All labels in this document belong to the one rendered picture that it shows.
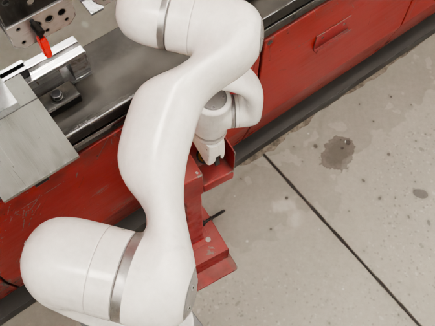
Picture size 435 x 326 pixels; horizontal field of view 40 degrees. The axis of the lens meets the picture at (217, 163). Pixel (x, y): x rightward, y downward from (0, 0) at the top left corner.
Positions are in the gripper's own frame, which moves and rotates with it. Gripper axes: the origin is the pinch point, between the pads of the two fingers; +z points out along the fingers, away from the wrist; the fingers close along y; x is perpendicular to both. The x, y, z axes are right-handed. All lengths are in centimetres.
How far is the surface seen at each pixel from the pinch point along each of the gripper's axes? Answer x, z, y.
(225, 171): 2.6, 3.0, 5.6
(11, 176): -45, -26, -6
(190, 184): -8.3, -2.4, 6.1
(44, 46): -27, -36, -25
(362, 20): 76, 22, -26
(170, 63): 1.2, -11.7, -22.5
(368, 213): 59, 72, 26
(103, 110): -19.6, -12.0, -18.0
